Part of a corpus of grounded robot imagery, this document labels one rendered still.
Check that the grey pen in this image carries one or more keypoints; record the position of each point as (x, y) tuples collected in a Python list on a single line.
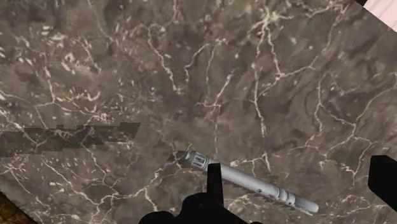
[(248, 181)]

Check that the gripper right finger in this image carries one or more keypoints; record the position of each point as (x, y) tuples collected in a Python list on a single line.
[(383, 181)]

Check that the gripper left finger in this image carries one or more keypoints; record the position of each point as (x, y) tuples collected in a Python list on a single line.
[(214, 186)]

